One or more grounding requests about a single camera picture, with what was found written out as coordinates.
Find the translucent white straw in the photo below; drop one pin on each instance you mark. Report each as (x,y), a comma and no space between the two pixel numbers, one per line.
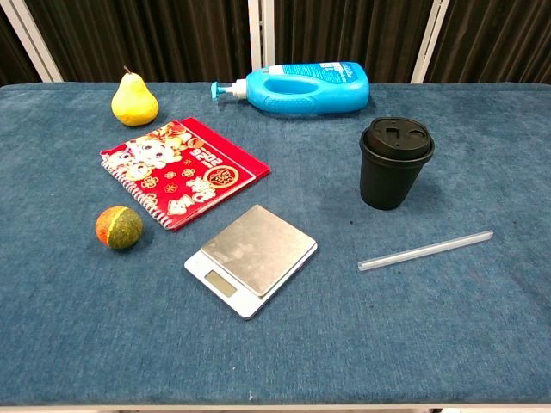
(426,250)

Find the black cup with lid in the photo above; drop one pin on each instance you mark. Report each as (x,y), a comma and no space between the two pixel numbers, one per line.
(394,168)

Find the white digital kitchen scale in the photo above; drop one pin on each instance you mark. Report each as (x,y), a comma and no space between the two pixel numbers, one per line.
(251,258)

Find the red spiral desk calendar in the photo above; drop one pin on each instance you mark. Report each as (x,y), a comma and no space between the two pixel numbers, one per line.
(185,172)

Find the blue pump detergent bottle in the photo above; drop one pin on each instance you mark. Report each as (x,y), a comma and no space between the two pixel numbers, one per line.
(310,88)

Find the blue velvet table cloth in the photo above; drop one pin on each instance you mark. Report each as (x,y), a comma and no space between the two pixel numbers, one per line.
(275,335)

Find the orange and green ball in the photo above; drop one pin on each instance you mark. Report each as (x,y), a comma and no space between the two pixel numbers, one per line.
(119,227)

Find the yellow pear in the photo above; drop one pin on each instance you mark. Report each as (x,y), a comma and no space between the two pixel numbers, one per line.
(134,101)

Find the dark pleated curtain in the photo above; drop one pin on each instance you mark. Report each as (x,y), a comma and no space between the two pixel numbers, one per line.
(142,34)

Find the white vertical frame post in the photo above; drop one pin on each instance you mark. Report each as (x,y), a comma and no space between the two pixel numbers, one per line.
(261,34)

